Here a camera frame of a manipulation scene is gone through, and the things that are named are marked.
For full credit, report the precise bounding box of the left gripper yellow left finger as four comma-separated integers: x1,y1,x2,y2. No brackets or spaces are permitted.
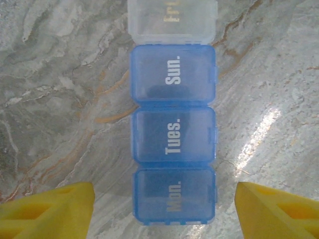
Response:
0,181,96,239

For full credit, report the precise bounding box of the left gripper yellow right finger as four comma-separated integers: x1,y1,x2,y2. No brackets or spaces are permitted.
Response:
235,181,319,239

